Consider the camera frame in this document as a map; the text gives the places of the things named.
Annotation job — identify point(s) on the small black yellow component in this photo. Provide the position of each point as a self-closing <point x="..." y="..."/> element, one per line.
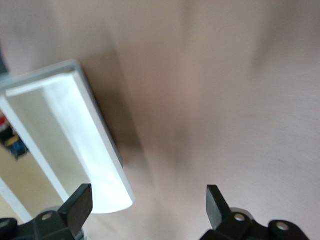
<point x="12" y="147"/>

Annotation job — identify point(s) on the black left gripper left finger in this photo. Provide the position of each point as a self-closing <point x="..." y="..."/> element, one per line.
<point x="75" y="210"/>

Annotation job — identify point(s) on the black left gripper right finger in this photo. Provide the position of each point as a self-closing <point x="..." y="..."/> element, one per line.
<point x="220" y="212"/>

